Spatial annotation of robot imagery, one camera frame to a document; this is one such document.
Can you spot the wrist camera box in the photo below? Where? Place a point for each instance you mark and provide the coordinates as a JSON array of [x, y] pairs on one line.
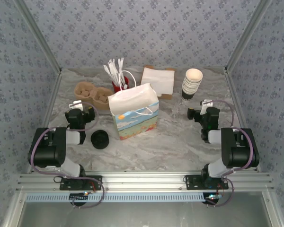
[[76, 104], [205, 105]]

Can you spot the left small circuit board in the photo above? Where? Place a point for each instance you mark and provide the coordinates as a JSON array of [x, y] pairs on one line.
[[79, 196]]

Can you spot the aluminium mounting rail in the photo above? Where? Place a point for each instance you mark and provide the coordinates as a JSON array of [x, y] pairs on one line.
[[144, 182]]

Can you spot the grey metal panel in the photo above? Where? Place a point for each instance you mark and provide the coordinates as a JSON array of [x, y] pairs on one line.
[[144, 215]]

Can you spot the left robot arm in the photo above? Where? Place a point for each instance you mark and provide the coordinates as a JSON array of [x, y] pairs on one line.
[[47, 151]]

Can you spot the aluminium right table rail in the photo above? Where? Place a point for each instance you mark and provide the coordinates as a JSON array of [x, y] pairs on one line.
[[234, 94]]

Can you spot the aluminium left table rail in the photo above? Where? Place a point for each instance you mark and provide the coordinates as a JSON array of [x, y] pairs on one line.
[[50, 106]]

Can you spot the right small circuit board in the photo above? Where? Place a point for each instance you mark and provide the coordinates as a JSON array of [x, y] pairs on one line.
[[213, 196]]

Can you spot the aluminium right corner post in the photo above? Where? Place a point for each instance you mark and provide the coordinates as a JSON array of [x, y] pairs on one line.
[[248, 33]]

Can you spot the black plastic cup lid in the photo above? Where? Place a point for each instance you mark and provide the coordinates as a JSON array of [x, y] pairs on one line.
[[100, 147], [99, 138]]

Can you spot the aluminium corner post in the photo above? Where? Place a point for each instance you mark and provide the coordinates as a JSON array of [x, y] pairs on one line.
[[248, 33], [38, 33]]

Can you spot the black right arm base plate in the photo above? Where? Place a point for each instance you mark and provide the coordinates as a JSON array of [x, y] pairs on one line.
[[194, 184]]

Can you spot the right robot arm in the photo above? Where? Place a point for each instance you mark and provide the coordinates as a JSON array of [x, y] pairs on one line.
[[239, 151]]

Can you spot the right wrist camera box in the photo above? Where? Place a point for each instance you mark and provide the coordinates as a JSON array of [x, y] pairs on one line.
[[205, 105]]

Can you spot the small circuit board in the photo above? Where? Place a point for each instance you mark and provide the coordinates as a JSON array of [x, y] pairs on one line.
[[213, 196], [79, 196]]

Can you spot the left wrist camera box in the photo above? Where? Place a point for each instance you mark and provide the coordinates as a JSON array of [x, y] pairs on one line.
[[76, 104]]

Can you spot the brown cardboard napkin tray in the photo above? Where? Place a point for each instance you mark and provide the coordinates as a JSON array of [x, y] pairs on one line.
[[165, 96]]

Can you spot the aluminium table rail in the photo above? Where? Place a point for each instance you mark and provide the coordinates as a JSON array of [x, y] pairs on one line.
[[50, 106], [234, 94]]

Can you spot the aluminium left corner post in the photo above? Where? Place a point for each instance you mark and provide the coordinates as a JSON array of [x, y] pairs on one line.
[[38, 33]]

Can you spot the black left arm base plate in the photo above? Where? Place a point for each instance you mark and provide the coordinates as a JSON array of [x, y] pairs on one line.
[[64, 185]]

